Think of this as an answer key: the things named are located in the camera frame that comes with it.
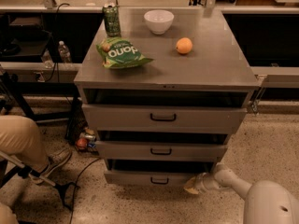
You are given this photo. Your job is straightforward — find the black side table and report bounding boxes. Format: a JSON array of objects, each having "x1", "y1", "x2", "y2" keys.
[{"x1": 0, "y1": 14, "x2": 74, "y2": 123}]

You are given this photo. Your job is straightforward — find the person leg beige trousers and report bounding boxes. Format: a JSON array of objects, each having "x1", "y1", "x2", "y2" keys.
[{"x1": 0, "y1": 115, "x2": 49, "y2": 173}]

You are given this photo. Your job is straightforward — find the grey metal drawer cabinet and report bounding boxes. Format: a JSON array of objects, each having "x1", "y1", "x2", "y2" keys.
[{"x1": 73, "y1": 8, "x2": 261, "y2": 176}]

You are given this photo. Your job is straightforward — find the grey middle drawer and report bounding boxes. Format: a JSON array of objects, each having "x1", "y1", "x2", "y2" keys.
[{"x1": 96, "y1": 141, "x2": 227, "y2": 161}]

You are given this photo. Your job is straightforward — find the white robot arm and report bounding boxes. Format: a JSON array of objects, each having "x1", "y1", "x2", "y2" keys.
[{"x1": 184, "y1": 163, "x2": 299, "y2": 224}]

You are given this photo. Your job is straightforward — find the black tripod stand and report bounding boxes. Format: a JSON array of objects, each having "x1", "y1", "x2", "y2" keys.
[{"x1": 0, "y1": 151, "x2": 78, "y2": 211}]

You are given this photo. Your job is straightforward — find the green chip bag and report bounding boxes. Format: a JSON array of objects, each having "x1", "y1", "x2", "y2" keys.
[{"x1": 96, "y1": 36, "x2": 152, "y2": 69}]

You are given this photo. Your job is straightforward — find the orange fruit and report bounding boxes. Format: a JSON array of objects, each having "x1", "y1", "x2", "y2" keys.
[{"x1": 176, "y1": 37, "x2": 192, "y2": 54}]

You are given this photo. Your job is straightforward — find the red apple on floor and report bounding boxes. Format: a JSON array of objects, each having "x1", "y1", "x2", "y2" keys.
[{"x1": 76, "y1": 138, "x2": 88, "y2": 150}]

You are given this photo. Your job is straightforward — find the grey bottom drawer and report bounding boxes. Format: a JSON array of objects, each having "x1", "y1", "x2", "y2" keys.
[{"x1": 105, "y1": 160, "x2": 214, "y2": 187}]

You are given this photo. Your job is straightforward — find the grey drawer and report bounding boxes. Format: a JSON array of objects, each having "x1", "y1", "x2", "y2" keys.
[
  {"x1": 105, "y1": 160, "x2": 214, "y2": 187},
  {"x1": 96, "y1": 141, "x2": 227, "y2": 161},
  {"x1": 82, "y1": 105, "x2": 247, "y2": 134}
]

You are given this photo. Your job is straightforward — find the silver can on floor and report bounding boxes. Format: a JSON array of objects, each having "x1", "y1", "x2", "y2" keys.
[{"x1": 79, "y1": 133, "x2": 96, "y2": 142}]

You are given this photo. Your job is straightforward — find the white ceramic bowl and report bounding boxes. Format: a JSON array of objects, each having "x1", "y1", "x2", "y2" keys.
[{"x1": 144, "y1": 9, "x2": 174, "y2": 35}]

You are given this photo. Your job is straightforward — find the grey sneaker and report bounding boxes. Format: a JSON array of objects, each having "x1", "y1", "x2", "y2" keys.
[{"x1": 28, "y1": 148, "x2": 72, "y2": 177}]

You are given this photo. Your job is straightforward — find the black floor cable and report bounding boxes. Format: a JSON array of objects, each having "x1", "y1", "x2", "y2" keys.
[{"x1": 67, "y1": 157, "x2": 102, "y2": 224}]

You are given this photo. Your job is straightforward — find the grey top drawer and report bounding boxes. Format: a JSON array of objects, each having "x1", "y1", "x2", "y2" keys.
[{"x1": 82, "y1": 105, "x2": 247, "y2": 134}]

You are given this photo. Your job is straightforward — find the clear plastic water bottle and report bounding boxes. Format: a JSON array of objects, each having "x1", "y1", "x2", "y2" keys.
[{"x1": 58, "y1": 41, "x2": 72, "y2": 63}]

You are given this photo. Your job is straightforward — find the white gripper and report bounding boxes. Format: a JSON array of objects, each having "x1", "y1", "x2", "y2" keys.
[{"x1": 184, "y1": 173, "x2": 214, "y2": 194}]

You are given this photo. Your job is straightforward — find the green soda can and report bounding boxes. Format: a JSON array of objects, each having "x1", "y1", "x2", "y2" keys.
[{"x1": 102, "y1": 3, "x2": 121, "y2": 37}]

